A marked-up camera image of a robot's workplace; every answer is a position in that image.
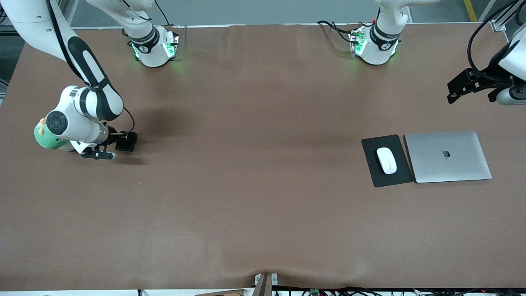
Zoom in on black phone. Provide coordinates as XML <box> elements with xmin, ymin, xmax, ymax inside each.
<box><xmin>115</xmin><ymin>132</ymin><xmax>138</xmax><ymax>152</ymax></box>

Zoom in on white computer mouse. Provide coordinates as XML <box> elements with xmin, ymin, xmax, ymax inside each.
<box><xmin>376</xmin><ymin>147</ymin><xmax>397</xmax><ymax>175</ymax></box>

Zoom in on black mouse pad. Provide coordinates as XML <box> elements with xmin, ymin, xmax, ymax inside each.
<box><xmin>361</xmin><ymin>134</ymin><xmax>414</xmax><ymax>188</ymax></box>

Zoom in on green dinosaur plush toy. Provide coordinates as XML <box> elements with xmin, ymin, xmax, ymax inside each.
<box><xmin>34</xmin><ymin>118</ymin><xmax>68</xmax><ymax>150</ymax></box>

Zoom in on silver closed laptop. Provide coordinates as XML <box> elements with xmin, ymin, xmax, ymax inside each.
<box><xmin>404</xmin><ymin>130</ymin><xmax>493</xmax><ymax>184</ymax></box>

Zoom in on brown table cover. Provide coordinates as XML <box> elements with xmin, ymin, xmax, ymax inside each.
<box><xmin>0</xmin><ymin>23</ymin><xmax>526</xmax><ymax>291</ymax></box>

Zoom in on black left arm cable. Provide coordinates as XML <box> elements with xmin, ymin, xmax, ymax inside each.
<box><xmin>467</xmin><ymin>0</ymin><xmax>522</xmax><ymax>85</ymax></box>

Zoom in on silver aluminium frame corner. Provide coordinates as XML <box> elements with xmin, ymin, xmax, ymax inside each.
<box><xmin>491</xmin><ymin>0</ymin><xmax>526</xmax><ymax>31</ymax></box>

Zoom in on thin black base cable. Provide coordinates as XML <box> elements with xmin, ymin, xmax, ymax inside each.
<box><xmin>154</xmin><ymin>0</ymin><xmax>171</xmax><ymax>27</ymax></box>

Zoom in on black base cables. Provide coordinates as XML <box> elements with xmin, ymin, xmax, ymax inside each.
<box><xmin>316</xmin><ymin>20</ymin><xmax>364</xmax><ymax>45</ymax></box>

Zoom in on metal table edge bracket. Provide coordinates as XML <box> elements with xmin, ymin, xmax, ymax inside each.
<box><xmin>254</xmin><ymin>273</ymin><xmax>279</xmax><ymax>288</ymax></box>

